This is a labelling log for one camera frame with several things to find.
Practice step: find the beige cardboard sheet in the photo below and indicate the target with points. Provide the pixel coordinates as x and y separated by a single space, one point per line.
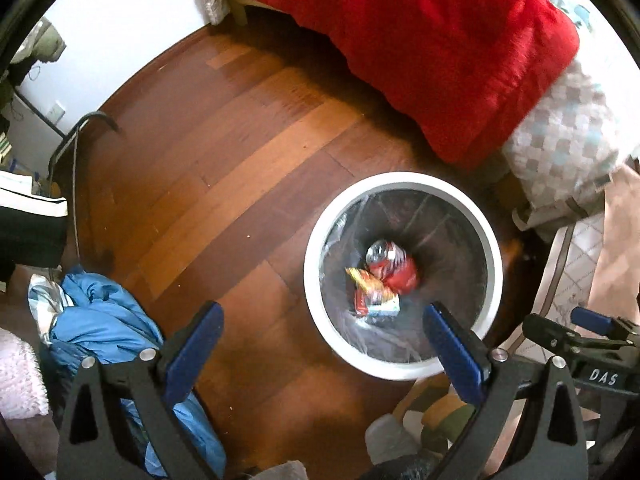
620 240

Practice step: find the black garment with white stripes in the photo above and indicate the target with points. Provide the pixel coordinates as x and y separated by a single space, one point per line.
30 227

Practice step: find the white round trash bin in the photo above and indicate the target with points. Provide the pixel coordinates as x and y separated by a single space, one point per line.
320 270

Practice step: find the yellow orange snack wrapper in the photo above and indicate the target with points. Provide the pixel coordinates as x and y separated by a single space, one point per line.
372 297

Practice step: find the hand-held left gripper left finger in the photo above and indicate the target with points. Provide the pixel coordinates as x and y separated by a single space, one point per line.
196 345

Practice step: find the blue jacket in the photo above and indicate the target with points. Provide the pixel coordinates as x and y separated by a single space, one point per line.
115 340

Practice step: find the green bag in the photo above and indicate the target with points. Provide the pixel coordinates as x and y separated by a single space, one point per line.
42 42

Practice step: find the wooden bed frame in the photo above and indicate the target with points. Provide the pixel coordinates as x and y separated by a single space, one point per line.
240 5

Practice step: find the red crumpled snack wrapper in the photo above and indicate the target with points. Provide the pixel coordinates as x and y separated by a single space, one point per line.
395 267

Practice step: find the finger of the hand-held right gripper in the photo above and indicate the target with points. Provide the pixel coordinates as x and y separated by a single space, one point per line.
552 332
592 318

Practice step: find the white patterned mat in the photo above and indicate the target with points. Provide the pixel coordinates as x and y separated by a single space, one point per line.
570 270

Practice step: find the plaid cloth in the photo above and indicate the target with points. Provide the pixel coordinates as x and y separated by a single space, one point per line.
46 302

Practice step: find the checkered quilt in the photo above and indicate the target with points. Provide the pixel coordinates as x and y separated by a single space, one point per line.
565 145

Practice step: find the clear plastic bin liner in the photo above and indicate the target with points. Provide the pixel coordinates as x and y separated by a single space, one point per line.
450 260

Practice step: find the pink fuzzy cloth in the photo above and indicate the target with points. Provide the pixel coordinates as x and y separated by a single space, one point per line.
17 375

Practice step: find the green and yellow cloth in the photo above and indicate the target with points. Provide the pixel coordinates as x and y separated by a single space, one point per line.
440 407

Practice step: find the white wall socket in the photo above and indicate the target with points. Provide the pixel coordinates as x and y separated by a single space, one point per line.
57 110

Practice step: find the black metal chair frame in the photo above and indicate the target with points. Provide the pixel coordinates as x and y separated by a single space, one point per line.
75 145

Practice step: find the red fleece blanket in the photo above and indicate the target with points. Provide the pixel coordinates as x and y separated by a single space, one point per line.
425 35

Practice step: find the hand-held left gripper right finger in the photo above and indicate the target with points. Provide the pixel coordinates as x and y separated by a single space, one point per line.
456 356

